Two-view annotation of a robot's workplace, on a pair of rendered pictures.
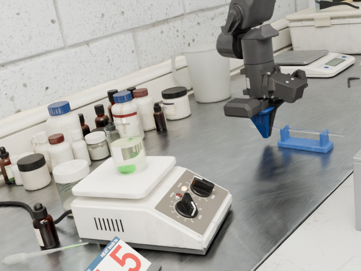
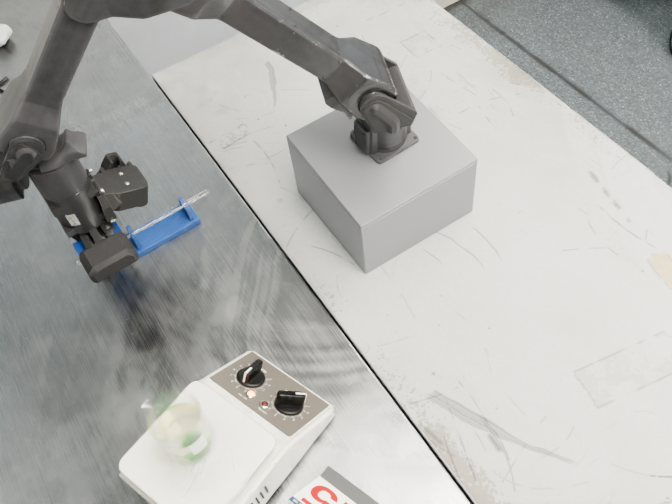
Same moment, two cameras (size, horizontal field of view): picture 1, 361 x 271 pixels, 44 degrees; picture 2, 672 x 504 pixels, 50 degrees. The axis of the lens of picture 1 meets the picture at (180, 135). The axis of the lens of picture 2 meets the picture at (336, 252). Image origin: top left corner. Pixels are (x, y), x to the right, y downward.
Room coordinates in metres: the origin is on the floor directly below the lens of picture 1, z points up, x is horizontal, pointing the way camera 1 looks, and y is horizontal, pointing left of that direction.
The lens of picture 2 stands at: (0.35, 0.29, 1.67)
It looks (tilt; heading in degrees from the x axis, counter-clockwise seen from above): 54 degrees down; 289
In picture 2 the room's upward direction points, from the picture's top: 9 degrees counter-clockwise
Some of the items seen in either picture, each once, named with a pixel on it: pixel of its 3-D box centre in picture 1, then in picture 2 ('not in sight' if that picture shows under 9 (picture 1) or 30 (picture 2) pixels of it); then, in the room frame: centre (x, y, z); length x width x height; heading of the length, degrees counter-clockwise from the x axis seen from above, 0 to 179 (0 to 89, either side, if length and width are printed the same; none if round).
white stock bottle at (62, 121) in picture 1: (65, 132); not in sight; (0.94, 0.25, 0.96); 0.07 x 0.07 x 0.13
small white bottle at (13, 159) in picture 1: (17, 170); not in sight; (0.85, 0.34, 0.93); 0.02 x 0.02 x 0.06
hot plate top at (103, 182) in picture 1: (125, 175); (197, 454); (0.60, 0.09, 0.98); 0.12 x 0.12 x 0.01; 64
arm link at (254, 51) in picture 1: (257, 43); (51, 162); (0.83, -0.17, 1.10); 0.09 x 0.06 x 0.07; 25
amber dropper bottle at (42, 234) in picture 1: (43, 223); not in sight; (0.59, 0.22, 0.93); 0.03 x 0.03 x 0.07
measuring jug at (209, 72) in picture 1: (204, 73); not in sight; (1.24, -0.10, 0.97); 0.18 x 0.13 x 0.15; 75
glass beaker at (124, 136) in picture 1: (127, 145); (179, 427); (0.61, 0.08, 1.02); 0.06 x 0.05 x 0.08; 174
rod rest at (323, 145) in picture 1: (304, 137); (161, 225); (0.77, -0.23, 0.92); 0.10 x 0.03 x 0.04; 46
